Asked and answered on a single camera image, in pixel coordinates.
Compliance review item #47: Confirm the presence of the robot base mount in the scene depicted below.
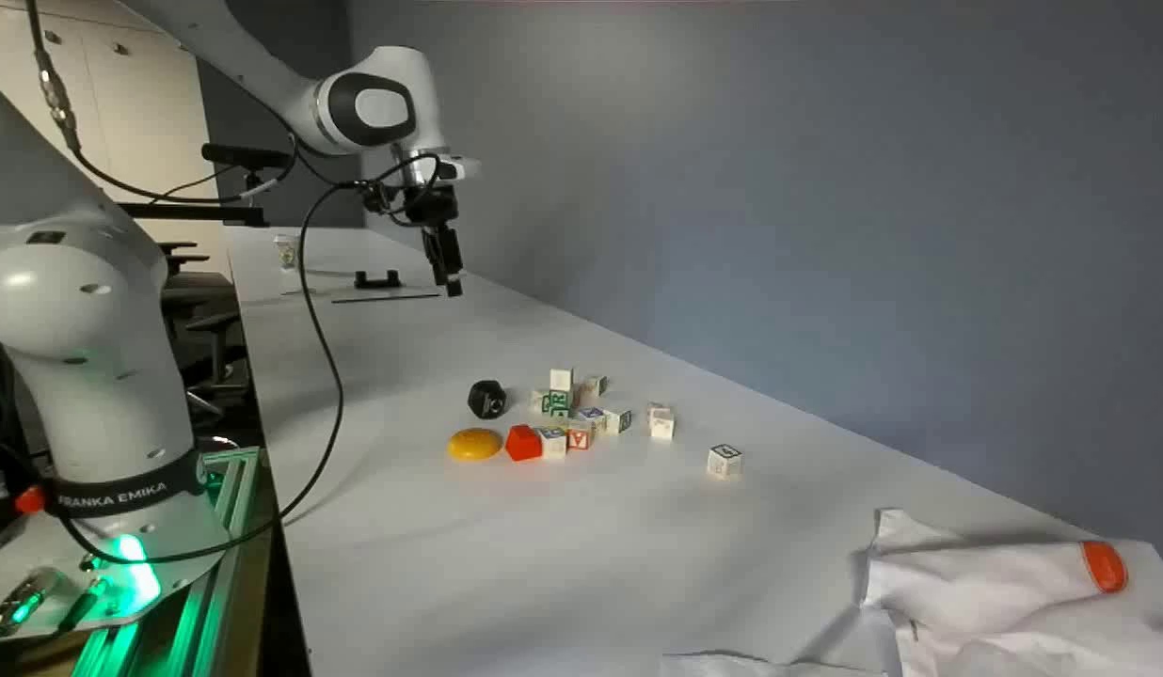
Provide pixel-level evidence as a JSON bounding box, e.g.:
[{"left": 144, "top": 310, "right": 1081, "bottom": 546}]
[{"left": 0, "top": 444, "right": 282, "bottom": 677}]

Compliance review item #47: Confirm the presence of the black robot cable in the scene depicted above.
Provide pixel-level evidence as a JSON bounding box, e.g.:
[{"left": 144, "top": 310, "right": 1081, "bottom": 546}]
[{"left": 25, "top": 0, "right": 442, "bottom": 570}]

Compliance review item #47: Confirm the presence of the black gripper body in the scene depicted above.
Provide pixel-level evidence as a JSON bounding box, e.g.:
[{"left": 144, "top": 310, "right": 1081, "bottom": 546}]
[{"left": 400, "top": 181, "right": 459, "bottom": 234}]

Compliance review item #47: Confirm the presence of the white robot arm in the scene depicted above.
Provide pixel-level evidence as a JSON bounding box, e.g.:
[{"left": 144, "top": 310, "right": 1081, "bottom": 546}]
[{"left": 0, "top": 0, "right": 463, "bottom": 516}]

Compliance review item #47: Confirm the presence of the blue X letter cube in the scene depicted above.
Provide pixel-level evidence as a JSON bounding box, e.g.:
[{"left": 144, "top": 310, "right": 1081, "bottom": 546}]
[{"left": 598, "top": 407, "right": 631, "bottom": 437}]

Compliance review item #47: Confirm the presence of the wooden cube number 2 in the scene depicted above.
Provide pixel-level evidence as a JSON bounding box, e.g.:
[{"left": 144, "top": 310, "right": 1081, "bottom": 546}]
[{"left": 647, "top": 402, "right": 677, "bottom": 444}]

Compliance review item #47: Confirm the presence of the black faceted ball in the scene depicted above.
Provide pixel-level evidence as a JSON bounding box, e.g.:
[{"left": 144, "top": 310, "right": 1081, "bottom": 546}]
[{"left": 466, "top": 382, "right": 509, "bottom": 422}]

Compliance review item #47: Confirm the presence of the yellow oval toy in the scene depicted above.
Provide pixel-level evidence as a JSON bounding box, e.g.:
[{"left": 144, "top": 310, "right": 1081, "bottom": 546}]
[{"left": 447, "top": 429, "right": 500, "bottom": 464}]

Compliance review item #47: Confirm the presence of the white cloth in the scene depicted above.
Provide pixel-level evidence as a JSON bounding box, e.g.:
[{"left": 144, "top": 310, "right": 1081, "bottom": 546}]
[{"left": 660, "top": 513, "right": 1163, "bottom": 677}]

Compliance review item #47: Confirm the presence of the wooden cube letter J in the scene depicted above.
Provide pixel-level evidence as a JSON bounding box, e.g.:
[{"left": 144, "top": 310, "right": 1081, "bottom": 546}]
[{"left": 565, "top": 424, "right": 596, "bottom": 452}]

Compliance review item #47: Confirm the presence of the orange cap object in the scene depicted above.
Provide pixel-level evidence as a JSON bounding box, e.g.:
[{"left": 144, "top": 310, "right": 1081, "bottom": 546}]
[{"left": 1082, "top": 541, "right": 1129, "bottom": 596}]

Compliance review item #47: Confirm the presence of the red block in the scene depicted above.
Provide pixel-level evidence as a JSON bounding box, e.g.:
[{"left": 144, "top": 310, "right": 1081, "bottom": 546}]
[{"left": 505, "top": 424, "right": 540, "bottom": 464}]

